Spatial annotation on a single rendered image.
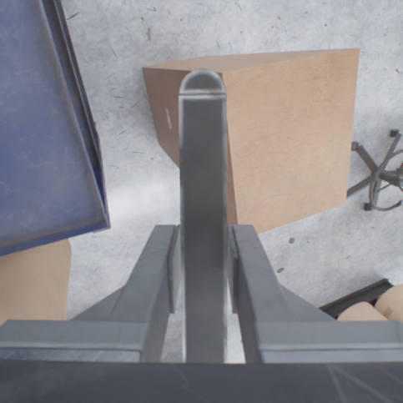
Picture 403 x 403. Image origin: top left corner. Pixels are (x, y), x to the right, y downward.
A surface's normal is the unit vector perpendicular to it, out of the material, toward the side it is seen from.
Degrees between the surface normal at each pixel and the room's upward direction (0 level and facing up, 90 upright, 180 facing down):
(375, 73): 0
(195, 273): 23
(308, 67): 0
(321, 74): 0
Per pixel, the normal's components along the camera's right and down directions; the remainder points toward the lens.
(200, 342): -0.02, 0.26
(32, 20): 0.33, 0.41
